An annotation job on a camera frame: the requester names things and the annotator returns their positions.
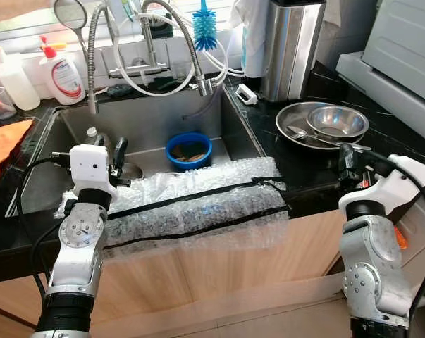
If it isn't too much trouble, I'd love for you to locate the clear plastic cup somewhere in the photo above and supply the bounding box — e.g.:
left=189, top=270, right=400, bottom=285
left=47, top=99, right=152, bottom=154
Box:
left=0, top=86, right=18, bottom=120

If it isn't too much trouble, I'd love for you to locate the steel spoon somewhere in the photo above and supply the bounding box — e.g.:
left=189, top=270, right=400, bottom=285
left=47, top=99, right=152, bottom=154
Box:
left=286, top=125, right=372, bottom=151

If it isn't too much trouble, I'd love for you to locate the small clear bottle grey cap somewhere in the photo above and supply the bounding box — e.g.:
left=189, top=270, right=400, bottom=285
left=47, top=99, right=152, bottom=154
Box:
left=85, top=127, right=104, bottom=146

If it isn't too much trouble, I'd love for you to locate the blue plastic bowl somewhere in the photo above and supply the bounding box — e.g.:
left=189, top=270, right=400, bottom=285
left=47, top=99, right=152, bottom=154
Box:
left=165, top=132, right=214, bottom=172

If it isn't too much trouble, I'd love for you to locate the translucent white squeeze bottle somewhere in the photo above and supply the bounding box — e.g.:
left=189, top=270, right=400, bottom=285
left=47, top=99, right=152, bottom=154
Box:
left=0, top=37, right=41, bottom=111

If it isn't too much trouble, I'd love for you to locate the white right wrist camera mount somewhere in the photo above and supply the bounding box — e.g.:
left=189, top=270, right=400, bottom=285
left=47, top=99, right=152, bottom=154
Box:
left=338, top=154, right=425, bottom=212

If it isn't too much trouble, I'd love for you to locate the thin clear hose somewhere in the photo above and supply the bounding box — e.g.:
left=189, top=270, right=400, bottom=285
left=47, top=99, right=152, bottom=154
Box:
left=187, top=88, right=220, bottom=117

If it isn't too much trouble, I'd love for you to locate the wooden cabinet front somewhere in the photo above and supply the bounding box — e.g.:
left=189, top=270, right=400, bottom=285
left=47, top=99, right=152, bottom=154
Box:
left=0, top=208, right=348, bottom=338

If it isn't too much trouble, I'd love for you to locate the steel faucet tap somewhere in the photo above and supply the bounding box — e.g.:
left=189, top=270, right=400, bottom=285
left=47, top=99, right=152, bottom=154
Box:
left=106, top=14, right=172, bottom=80

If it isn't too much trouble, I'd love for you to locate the small orange cloth piece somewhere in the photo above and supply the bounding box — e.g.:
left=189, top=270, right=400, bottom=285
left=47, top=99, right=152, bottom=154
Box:
left=394, top=225, right=409, bottom=251

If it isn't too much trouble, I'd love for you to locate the white water filter unit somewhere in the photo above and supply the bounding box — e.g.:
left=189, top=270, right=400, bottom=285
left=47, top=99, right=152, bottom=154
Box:
left=240, top=0, right=269, bottom=78

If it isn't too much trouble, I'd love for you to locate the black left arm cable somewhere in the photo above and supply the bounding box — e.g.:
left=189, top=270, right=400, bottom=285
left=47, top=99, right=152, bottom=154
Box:
left=18, top=156, right=73, bottom=296

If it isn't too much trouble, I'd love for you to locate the tall stainless steel canister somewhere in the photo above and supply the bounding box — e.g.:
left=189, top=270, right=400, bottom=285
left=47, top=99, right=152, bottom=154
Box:
left=260, top=0, right=327, bottom=103

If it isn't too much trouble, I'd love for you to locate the white looped plastic tube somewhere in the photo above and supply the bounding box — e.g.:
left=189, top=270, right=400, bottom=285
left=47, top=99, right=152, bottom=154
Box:
left=112, top=11, right=248, bottom=98

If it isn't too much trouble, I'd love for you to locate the round metal mesh strainer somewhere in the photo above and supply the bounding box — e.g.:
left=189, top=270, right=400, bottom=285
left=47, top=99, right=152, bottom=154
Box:
left=54, top=0, right=94, bottom=68

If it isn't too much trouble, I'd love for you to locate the clear bubble wrap sheet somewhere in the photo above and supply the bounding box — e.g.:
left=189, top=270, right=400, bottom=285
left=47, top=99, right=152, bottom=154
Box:
left=55, top=156, right=292, bottom=258

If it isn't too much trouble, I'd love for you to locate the blue bottle brush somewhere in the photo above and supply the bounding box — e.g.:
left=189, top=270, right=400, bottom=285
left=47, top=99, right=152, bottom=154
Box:
left=192, top=0, right=220, bottom=51

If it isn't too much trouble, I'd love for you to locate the green scouring pad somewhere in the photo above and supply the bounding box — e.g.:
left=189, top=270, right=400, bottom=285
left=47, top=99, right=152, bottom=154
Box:
left=159, top=76, right=185, bottom=91

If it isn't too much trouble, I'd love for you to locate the silver flexible faucet spout hose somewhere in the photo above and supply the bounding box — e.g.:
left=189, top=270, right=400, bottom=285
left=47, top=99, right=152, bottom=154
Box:
left=85, top=4, right=125, bottom=115

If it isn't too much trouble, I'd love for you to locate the white cloth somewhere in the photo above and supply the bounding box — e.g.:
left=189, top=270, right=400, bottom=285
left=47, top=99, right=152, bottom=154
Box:
left=230, top=0, right=269, bottom=29

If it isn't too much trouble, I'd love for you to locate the white soap bottle red pump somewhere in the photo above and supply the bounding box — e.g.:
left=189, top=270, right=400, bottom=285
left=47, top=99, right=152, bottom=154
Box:
left=39, top=35, right=87, bottom=106

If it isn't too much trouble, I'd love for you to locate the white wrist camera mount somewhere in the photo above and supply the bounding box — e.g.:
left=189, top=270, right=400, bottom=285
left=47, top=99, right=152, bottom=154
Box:
left=338, top=154, right=425, bottom=212
left=69, top=144, right=118, bottom=200

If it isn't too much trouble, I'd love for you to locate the small orange plastic item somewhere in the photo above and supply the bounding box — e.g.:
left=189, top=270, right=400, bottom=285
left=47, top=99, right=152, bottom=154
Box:
left=39, top=41, right=68, bottom=51

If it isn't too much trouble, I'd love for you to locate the round stainless steel plate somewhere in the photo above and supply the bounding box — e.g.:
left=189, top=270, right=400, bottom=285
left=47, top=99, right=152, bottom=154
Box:
left=276, top=101, right=369, bottom=151

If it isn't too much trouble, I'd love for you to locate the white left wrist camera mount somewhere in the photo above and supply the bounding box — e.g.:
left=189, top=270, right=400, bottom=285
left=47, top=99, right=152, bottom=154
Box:
left=69, top=144, right=118, bottom=200

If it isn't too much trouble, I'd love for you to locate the dark green sponge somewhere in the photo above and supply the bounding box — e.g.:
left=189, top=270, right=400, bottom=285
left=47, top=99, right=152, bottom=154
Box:
left=106, top=84, right=132, bottom=97

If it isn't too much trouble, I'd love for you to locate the white washing machine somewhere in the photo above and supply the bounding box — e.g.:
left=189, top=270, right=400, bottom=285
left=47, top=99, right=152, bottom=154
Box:
left=335, top=0, right=425, bottom=282

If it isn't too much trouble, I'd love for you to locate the stainless steel sink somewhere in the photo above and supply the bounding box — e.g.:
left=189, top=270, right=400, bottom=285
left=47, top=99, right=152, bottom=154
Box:
left=8, top=88, right=266, bottom=215

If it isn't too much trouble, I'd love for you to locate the stainless steel bowl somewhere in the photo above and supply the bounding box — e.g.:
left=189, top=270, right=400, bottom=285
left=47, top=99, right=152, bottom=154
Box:
left=307, top=106, right=369, bottom=140

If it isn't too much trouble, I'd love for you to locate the silver flexible hose with valve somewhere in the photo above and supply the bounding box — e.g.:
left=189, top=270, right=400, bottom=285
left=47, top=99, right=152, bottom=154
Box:
left=140, top=0, right=214, bottom=97

